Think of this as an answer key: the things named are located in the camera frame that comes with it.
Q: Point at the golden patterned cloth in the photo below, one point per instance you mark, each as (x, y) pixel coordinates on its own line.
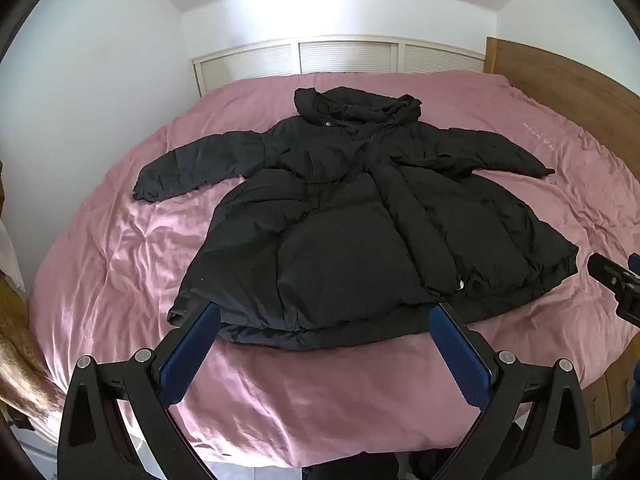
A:
(20, 350)

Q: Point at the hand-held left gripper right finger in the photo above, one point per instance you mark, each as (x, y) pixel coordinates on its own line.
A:
(460, 355)

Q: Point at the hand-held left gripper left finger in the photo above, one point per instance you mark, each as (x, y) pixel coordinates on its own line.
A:
(192, 355)

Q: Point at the wooden bed frame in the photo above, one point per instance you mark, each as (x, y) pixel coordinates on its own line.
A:
(617, 380)

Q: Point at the wooden headboard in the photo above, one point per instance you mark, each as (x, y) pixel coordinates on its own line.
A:
(565, 85)

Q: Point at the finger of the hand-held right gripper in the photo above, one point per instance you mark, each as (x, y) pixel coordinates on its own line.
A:
(612, 275)

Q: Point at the pink duvet cover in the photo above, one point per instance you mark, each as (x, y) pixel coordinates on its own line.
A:
(125, 260)

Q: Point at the white cloth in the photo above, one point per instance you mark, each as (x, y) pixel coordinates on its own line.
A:
(9, 255)

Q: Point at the black puffer jacket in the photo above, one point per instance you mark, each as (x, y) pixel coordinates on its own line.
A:
(350, 210)

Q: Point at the white louvered cabinet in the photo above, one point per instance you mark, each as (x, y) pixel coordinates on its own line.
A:
(345, 57)

